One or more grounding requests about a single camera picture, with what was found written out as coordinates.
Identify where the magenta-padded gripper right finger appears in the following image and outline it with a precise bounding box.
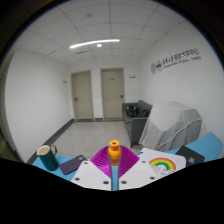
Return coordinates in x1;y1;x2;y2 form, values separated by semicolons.
118;145;162;192

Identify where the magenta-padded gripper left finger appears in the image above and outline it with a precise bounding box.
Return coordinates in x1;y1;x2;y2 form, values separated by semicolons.
70;145;115;192

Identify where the purple smartphone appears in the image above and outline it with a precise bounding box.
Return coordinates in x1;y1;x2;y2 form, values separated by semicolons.
58;154;88;176

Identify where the white rainbow-print board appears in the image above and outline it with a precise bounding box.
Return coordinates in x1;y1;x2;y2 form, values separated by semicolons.
136;147;187;178

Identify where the grey sofa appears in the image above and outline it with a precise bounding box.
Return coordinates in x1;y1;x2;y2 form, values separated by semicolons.
121;99;154;148

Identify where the dark green mug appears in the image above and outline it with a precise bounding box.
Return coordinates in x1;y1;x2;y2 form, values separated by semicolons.
36;143;60;172

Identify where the grey cloth-covered object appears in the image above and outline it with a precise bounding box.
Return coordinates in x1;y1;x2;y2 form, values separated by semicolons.
138;101;203;153

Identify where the black bag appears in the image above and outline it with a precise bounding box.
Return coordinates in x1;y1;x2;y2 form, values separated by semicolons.
126;105;150;119

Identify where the beige door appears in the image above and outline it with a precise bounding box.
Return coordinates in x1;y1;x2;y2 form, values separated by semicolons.
70;69;95;122
100;67;126;121

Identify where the long ceiling light strip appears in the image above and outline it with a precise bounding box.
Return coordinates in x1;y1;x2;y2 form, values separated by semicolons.
69;38;121;50

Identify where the wall logo lettering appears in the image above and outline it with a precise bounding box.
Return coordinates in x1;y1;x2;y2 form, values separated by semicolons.
150;48;202;75

